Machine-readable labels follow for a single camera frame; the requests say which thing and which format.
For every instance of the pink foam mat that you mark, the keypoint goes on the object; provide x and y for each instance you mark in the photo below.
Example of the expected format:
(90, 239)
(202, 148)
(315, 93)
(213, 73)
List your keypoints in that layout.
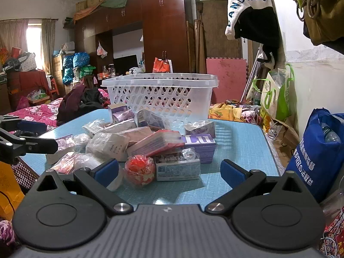
(231, 73)

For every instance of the red ball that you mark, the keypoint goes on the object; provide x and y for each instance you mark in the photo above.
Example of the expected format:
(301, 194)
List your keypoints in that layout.
(140, 170)

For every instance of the pink red flat pack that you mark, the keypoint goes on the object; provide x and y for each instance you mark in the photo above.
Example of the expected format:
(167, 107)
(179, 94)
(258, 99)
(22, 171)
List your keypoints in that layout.
(155, 143)

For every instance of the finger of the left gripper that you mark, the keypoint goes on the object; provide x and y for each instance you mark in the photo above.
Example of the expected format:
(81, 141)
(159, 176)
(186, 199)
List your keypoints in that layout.
(32, 127)
(38, 145)

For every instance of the white tissue pack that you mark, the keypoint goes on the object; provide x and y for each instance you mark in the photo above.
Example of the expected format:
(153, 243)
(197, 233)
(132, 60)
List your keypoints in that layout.
(108, 145)

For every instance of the dark red wooden wardrobe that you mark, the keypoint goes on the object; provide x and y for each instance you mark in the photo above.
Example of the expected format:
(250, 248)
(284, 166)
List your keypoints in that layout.
(167, 32)

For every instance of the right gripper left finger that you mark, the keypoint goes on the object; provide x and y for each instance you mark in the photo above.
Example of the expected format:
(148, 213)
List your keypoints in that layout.
(61, 212)

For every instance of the pink floral bedding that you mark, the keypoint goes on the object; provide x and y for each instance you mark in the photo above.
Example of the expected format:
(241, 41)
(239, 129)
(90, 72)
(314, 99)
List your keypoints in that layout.
(44, 113)

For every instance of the green white shopping bag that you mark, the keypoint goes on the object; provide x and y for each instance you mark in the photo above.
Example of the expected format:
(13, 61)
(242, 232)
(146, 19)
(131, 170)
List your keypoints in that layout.
(274, 90)

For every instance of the dark clothes pile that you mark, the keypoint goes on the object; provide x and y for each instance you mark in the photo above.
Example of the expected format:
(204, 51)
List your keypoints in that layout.
(80, 101)

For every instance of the yellow blanket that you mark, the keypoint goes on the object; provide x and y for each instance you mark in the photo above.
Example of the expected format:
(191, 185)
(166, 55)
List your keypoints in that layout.
(225, 112)

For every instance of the orange white hanging bag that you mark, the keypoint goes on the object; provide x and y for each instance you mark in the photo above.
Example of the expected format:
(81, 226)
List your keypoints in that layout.
(162, 66)

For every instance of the window curtain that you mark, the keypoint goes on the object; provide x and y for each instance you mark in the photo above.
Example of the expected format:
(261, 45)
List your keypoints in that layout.
(31, 35)

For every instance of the white plastic laundry basket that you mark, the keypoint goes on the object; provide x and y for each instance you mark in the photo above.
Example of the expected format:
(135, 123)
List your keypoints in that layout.
(179, 97)

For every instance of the purple Lux soap box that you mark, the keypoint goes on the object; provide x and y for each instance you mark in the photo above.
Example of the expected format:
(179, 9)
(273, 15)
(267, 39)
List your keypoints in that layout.
(203, 144)

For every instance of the blue shopping bag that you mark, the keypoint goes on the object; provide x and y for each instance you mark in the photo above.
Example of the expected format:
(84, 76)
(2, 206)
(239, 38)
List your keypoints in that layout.
(318, 157)

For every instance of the black television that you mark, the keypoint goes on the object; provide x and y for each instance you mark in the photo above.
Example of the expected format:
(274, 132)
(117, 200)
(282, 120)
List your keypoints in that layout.
(122, 65)

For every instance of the white blue medicine box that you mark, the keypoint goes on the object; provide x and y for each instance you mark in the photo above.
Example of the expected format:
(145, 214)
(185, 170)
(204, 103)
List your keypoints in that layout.
(180, 166)

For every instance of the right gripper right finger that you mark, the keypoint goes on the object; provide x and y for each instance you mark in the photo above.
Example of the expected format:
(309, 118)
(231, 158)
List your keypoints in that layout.
(272, 213)

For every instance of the brown hanging bag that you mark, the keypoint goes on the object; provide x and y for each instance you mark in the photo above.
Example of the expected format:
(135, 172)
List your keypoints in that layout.
(324, 20)

